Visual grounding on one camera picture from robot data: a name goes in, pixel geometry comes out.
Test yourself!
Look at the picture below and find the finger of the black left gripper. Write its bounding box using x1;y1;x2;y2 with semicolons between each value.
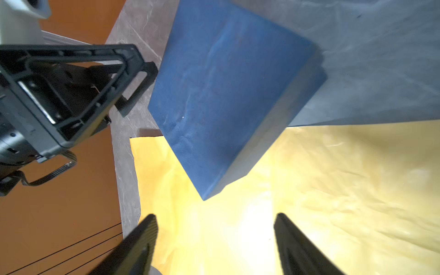
115;62;158;118

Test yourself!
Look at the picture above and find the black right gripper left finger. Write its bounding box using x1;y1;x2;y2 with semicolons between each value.
90;214;158;275

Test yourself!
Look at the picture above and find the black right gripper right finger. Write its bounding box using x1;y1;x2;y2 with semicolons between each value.
274;213;343;275

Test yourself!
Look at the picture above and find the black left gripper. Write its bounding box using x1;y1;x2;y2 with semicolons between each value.
1;44;144;197

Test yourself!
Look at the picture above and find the yellow wrapping paper sheet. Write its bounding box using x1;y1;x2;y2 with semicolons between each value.
130;120;440;275

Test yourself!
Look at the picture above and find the dark blue gift box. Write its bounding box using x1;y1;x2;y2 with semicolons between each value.
148;1;327;200

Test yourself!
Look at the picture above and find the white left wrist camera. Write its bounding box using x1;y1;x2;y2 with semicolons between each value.
1;0;52;45

